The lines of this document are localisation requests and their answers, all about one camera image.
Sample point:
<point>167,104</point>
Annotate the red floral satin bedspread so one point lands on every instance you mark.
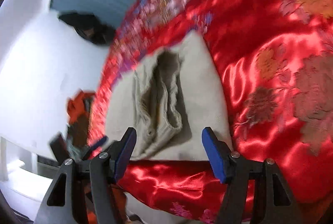
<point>274,60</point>

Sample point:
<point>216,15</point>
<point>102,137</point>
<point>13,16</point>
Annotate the beige pants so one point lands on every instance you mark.
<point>169,98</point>

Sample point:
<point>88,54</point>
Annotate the black hanging garment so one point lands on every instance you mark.
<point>89,27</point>

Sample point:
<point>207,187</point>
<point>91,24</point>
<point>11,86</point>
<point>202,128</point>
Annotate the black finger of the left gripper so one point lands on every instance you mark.
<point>88,150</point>

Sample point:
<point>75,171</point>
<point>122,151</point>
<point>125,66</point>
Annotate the orange cloth pile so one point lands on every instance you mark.
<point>76,106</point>

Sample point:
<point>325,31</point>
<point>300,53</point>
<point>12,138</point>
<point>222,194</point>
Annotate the brown wooden cabinet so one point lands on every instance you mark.
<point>77,132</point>

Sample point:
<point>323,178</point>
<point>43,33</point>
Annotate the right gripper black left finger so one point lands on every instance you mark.
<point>65,202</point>

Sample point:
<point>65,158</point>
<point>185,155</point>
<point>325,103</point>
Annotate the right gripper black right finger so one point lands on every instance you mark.
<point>273,201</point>

